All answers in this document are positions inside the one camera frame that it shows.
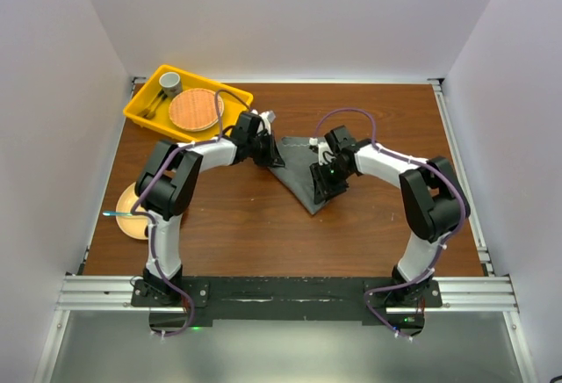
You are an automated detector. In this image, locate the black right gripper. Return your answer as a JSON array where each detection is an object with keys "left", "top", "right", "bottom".
[{"left": 310, "top": 159, "right": 353, "bottom": 204}]

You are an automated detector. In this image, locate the aluminium frame rail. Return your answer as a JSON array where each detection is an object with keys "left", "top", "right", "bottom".
[{"left": 32, "top": 76, "right": 541, "bottom": 383}]

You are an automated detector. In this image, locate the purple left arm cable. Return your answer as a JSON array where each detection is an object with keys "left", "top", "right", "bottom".
[{"left": 130, "top": 89, "right": 254, "bottom": 338}]

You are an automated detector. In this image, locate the yellow plastic tray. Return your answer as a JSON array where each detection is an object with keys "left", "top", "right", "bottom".
[{"left": 123, "top": 64, "right": 254, "bottom": 142}]

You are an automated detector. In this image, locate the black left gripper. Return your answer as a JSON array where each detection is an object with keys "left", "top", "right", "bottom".
[{"left": 247, "top": 131, "right": 284, "bottom": 167}]

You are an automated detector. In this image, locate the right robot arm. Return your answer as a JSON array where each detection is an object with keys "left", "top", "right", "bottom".
[{"left": 309, "top": 126, "right": 470, "bottom": 307}]

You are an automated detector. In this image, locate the woven wicker plate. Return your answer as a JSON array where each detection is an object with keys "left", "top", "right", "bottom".
[{"left": 168, "top": 88, "right": 225, "bottom": 132}]

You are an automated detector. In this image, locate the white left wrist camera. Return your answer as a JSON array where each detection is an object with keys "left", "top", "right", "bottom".
[{"left": 258, "top": 111, "right": 276, "bottom": 133}]

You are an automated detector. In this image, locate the grey cloth napkin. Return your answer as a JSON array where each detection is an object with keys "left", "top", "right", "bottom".
[{"left": 270, "top": 136, "right": 326, "bottom": 215}]

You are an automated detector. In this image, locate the dark cutlery in tray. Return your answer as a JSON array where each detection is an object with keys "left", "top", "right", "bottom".
[{"left": 140, "top": 90, "right": 168, "bottom": 119}]

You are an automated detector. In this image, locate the pale yellow round plate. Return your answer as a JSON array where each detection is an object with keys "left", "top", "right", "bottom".
[{"left": 116, "top": 183, "right": 148, "bottom": 241}]

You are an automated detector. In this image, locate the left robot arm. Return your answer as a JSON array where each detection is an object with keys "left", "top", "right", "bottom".
[{"left": 131, "top": 110, "right": 285, "bottom": 306}]

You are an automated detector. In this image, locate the iridescent fork on plate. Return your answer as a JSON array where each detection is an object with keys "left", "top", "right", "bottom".
[{"left": 102, "top": 211, "right": 133, "bottom": 217}]

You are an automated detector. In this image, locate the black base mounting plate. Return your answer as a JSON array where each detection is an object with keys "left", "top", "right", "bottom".
[{"left": 131, "top": 275, "right": 443, "bottom": 343}]

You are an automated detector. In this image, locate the white ceramic cup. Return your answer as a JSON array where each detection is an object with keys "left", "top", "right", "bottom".
[{"left": 159, "top": 72, "right": 184, "bottom": 99}]

